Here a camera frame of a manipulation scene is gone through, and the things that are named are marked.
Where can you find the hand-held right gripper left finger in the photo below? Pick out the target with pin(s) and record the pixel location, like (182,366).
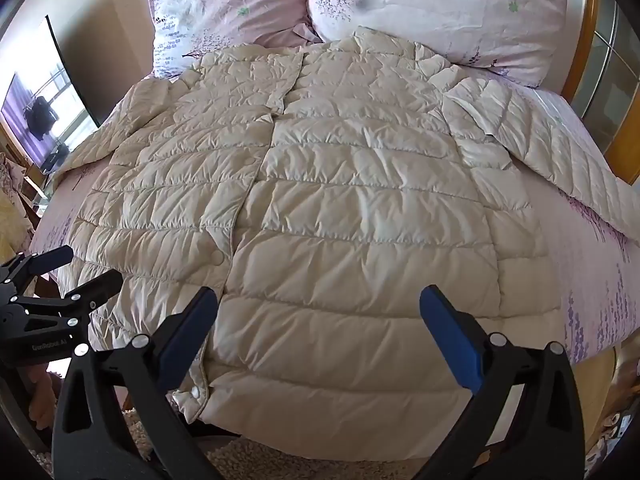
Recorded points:
(187,330)

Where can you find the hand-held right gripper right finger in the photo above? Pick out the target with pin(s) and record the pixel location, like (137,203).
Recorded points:
(450,330)

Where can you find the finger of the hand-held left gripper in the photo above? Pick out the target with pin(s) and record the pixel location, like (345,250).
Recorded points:
(95,290)
(45,260)

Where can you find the cream quilted down jacket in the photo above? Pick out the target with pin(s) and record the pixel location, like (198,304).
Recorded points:
(350,210)

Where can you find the wooden television cabinet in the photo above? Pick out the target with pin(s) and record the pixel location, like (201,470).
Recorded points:
(35,180)

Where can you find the black flat television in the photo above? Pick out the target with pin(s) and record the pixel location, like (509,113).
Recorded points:
(45,110)

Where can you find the beige shaggy rug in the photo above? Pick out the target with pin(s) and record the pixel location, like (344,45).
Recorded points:
(310,467)

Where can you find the pink floral pillow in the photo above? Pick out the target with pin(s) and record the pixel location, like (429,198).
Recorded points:
(225,5)
(440,15)

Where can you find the wooden headboard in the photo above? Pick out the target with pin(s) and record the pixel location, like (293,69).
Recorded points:
(582,45)

